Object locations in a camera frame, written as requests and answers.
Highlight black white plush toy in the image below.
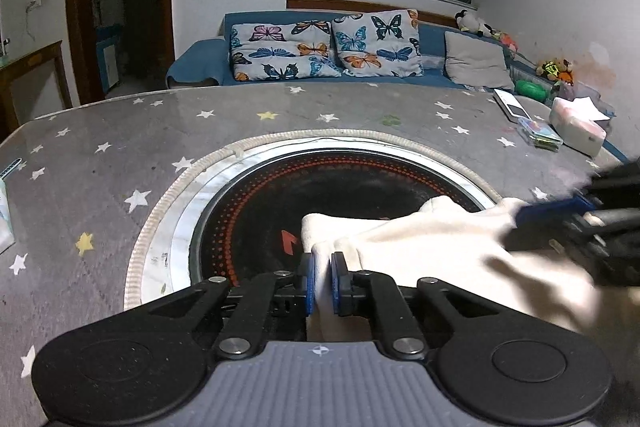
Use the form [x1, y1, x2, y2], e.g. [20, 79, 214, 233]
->
[455, 9, 493, 38]

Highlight plain grey cushion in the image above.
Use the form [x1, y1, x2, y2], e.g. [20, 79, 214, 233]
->
[444, 31, 516, 90]

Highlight green plush toy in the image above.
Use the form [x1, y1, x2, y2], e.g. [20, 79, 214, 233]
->
[515, 80, 551, 102]

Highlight cream cloth garment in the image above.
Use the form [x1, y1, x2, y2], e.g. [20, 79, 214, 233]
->
[301, 196, 601, 343]

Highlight pink white tissue pack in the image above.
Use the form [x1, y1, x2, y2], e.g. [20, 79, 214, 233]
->
[549, 97, 608, 156]
[0, 179, 16, 255]

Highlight wooden door frame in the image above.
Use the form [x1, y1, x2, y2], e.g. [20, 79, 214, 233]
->
[65, 0, 176, 105]

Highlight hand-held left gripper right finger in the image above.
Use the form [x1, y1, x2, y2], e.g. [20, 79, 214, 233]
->
[330, 252, 506, 360]

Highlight pink orange plush toy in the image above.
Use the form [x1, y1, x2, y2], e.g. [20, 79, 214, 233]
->
[492, 32, 518, 54]

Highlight blue sofa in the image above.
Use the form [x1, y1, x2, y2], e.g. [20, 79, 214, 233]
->
[165, 9, 616, 118]

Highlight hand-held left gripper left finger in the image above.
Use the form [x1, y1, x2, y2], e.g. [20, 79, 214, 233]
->
[130, 252, 317, 360]

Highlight yellow black plush toy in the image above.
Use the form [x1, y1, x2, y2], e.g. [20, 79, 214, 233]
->
[536, 58, 576, 86]

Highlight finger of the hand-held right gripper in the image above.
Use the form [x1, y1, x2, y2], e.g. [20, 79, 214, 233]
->
[507, 196, 598, 228]

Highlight black round induction cooktop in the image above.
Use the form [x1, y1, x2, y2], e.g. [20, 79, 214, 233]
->
[170, 144, 488, 298]

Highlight clear plastic box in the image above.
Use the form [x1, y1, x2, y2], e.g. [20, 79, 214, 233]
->
[517, 117, 563, 152]

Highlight grey star-print tablecloth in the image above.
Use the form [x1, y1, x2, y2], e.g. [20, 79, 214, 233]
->
[0, 79, 631, 427]

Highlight blue white small cabinet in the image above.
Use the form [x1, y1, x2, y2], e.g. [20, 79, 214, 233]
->
[94, 24, 122, 92]

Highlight white flat device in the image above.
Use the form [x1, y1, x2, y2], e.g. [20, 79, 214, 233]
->
[492, 88, 531, 124]

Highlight wooden side desk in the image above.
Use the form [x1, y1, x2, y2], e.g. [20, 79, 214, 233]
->
[0, 39, 73, 135]

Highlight butterfly print cushion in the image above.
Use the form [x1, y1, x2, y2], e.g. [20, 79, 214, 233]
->
[331, 9, 424, 79]
[229, 21, 341, 82]

